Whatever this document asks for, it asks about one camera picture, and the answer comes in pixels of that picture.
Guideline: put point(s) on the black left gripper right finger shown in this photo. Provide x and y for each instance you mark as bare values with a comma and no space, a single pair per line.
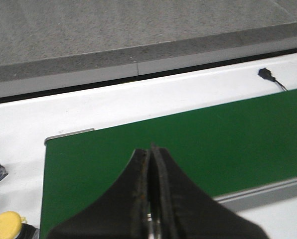
187,212

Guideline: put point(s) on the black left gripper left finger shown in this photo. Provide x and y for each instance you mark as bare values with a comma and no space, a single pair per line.
120,213

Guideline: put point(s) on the green conveyor belt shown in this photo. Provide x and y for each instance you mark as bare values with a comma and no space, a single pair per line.
222,149

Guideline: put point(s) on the yellow push button on tray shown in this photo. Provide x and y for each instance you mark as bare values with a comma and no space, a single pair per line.
14,226

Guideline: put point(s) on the grey stone counter slab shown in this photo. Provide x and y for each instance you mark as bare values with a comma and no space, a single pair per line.
50,47

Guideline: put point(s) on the aluminium conveyor side rail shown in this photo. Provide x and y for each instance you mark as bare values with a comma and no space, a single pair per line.
259,196

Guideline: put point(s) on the black sensor with wire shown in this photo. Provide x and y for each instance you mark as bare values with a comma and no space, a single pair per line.
266,74

